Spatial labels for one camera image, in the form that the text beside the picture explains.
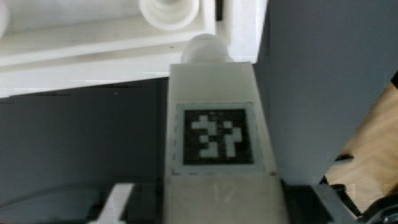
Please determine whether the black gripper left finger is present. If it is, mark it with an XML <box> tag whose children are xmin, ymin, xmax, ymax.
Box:
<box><xmin>87</xmin><ymin>183</ymin><xmax>158</xmax><ymax>224</ymax></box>

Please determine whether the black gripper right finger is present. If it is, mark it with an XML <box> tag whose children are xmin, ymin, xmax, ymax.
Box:
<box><xmin>283</xmin><ymin>182</ymin><xmax>359</xmax><ymax>224</ymax></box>

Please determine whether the white table leg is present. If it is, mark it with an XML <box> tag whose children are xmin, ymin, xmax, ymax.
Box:
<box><xmin>164</xmin><ymin>34</ymin><xmax>290</xmax><ymax>224</ymax></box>

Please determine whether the white square table top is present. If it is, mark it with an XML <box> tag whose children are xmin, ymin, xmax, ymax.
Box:
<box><xmin>0</xmin><ymin>0</ymin><xmax>215</xmax><ymax>98</ymax></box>

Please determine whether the white U-shaped obstacle fence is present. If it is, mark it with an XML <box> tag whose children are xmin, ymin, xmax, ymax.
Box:
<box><xmin>217</xmin><ymin>0</ymin><xmax>268</xmax><ymax>63</ymax></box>

